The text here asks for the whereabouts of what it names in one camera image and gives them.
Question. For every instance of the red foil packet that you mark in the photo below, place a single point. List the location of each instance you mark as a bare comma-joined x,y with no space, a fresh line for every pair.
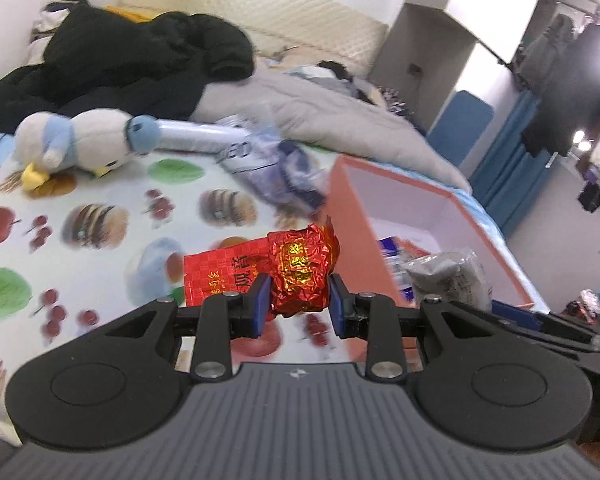
300,265

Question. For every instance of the grey blanket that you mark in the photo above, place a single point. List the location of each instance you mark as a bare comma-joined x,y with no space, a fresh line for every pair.
330,110

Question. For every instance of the pink cardboard box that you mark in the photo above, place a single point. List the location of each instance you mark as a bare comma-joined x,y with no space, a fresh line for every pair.
352,220

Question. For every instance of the dark hanging clothes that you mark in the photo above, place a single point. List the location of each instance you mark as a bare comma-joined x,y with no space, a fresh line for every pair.
570,100

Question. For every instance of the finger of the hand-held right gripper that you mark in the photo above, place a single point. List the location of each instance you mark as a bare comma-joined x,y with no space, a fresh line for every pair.
545,327

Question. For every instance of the white and black clothes pile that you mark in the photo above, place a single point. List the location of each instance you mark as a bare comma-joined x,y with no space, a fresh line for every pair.
42,25

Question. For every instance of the cream quilted headboard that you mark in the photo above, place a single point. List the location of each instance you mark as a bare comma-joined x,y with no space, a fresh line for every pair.
280,15

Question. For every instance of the blue white plush penguin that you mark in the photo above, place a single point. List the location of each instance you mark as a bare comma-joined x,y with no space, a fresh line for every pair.
95,135

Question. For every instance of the blue white snack packet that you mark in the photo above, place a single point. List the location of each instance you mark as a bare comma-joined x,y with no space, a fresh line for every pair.
395,260

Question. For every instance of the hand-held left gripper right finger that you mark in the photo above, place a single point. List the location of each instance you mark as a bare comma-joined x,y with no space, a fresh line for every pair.
337,305

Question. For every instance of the grey foil packet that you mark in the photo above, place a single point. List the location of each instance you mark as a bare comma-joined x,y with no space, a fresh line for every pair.
445,275

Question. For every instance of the clear plastic bag blue print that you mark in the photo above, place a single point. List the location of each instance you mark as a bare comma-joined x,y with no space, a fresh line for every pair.
275,170

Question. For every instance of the white cylindrical bottle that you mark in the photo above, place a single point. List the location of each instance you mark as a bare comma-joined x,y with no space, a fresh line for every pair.
195,135

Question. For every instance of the long flat red packet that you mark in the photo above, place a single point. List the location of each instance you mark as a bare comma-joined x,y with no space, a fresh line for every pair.
215,270

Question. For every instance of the dark clothes on pillow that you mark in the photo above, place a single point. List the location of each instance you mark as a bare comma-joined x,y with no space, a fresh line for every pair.
335,70

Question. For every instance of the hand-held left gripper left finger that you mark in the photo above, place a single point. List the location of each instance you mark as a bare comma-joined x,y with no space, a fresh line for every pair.
261,305

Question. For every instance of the black puffer jacket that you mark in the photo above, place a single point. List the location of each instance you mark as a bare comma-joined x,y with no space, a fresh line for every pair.
130,60

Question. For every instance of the dark wall socket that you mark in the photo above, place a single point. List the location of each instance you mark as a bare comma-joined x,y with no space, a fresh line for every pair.
415,69

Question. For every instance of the blue curtain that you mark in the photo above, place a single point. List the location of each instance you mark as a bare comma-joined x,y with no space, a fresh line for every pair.
510,160

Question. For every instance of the yellow cloth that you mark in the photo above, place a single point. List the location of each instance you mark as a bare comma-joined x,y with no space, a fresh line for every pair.
130,12

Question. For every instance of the group of small bottles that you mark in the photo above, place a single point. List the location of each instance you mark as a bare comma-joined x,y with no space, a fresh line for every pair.
395,102

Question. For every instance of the black bag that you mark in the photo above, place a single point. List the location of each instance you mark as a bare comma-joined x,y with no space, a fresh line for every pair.
591,196

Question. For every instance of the fruit printed mat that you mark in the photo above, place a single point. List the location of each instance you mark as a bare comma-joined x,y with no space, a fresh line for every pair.
120,180

